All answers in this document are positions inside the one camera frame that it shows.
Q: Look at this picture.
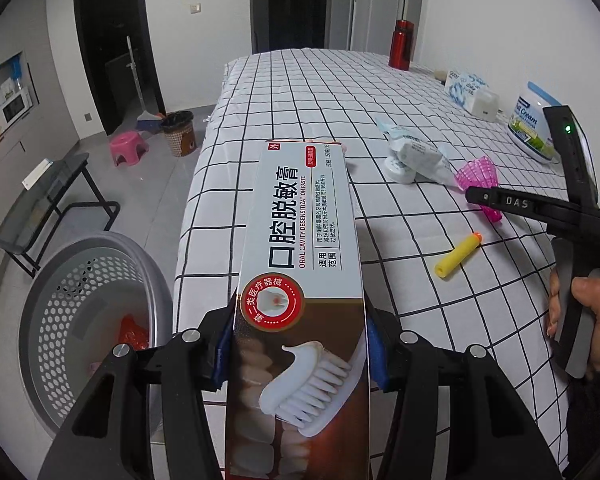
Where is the white squeeze tube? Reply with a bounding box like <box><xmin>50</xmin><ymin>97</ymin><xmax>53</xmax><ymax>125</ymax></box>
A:
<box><xmin>375</xmin><ymin>116</ymin><xmax>453</xmax><ymax>187</ymax></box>

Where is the white plastic box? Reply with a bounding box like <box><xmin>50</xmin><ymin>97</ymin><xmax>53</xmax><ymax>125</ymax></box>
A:
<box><xmin>472</xmin><ymin>89</ymin><xmax>502</xmax><ymax>121</ymax></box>

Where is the black door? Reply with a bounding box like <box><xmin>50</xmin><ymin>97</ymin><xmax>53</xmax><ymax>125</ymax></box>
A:
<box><xmin>72</xmin><ymin>0</ymin><xmax>167</xmax><ymax>136</ymax></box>
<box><xmin>250</xmin><ymin>0</ymin><xmax>353</xmax><ymax>55</ymax></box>

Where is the blue and white tissue pack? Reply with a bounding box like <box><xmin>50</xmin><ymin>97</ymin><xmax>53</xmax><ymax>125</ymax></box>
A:
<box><xmin>444</xmin><ymin>69</ymin><xmax>489</xmax><ymax>109</ymax></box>

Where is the grey perforated laundry basket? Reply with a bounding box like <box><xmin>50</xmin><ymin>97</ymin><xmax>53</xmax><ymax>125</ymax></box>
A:
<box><xmin>19</xmin><ymin>232</ymin><xmax>176</xmax><ymax>436</ymax></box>

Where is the broom with metal handle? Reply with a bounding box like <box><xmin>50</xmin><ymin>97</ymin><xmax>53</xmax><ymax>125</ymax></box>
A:
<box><xmin>126</xmin><ymin>36</ymin><xmax>164</xmax><ymax>134</ymax></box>

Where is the grey cabinet unit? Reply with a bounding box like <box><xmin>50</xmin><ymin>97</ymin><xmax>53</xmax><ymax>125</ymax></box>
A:
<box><xmin>0</xmin><ymin>0</ymin><xmax>81</xmax><ymax>226</ymax></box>

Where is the red plastic bag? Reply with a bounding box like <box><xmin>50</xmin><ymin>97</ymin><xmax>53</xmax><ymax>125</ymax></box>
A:
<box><xmin>117</xmin><ymin>314</ymin><xmax>153</xmax><ymax>353</ymax></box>

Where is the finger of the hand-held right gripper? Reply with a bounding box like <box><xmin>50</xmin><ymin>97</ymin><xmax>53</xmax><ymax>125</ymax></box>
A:
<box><xmin>464</xmin><ymin>185</ymin><xmax>502</xmax><ymax>211</ymax></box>

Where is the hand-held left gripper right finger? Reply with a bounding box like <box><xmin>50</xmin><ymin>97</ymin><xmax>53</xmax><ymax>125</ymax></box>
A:
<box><xmin>365</xmin><ymin>300</ymin><xmax>563</xmax><ymax>480</ymax></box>

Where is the pink plastic stool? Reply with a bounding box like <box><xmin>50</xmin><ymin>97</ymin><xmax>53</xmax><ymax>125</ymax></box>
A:
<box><xmin>108</xmin><ymin>131</ymin><xmax>150</xmax><ymax>167</ymax></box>

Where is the red and white toothpaste box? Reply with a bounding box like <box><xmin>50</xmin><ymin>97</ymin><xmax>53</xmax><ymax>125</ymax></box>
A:
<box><xmin>222</xmin><ymin>140</ymin><xmax>373</xmax><ymax>480</ymax></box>

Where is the white microwave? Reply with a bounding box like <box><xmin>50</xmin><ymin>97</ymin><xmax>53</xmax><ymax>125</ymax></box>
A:
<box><xmin>0</xmin><ymin>87</ymin><xmax>34</xmax><ymax>124</ymax></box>

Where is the white paper pad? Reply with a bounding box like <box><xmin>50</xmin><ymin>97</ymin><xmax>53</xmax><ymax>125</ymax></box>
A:
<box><xmin>22</xmin><ymin>159</ymin><xmax>54</xmax><ymax>190</ymax></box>

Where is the black glass side table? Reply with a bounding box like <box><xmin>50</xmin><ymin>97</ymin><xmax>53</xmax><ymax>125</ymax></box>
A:
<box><xmin>0</xmin><ymin>152</ymin><xmax>122</xmax><ymax>279</ymax></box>

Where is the red thermos bottle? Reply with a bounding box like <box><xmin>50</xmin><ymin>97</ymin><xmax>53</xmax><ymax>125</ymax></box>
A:
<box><xmin>388</xmin><ymin>19</ymin><xmax>415</xmax><ymax>71</ymax></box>

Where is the pink plastic shuttlecock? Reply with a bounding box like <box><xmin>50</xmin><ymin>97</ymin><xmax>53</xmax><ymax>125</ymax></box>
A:
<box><xmin>455</xmin><ymin>156</ymin><xmax>504</xmax><ymax>224</ymax></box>

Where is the brown waste bin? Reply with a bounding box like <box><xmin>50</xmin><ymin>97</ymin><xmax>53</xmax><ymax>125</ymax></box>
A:
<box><xmin>160</xmin><ymin>111</ymin><xmax>199</xmax><ymax>157</ymax></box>

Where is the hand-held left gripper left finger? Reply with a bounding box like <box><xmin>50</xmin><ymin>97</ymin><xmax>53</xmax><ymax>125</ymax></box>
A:
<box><xmin>37</xmin><ymin>305</ymin><xmax>236</xmax><ymax>480</ymax></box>

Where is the yellow foam dart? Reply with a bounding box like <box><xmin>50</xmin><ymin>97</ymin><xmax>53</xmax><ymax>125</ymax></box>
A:
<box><xmin>434</xmin><ymin>232</ymin><xmax>483</xmax><ymax>278</ymax></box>

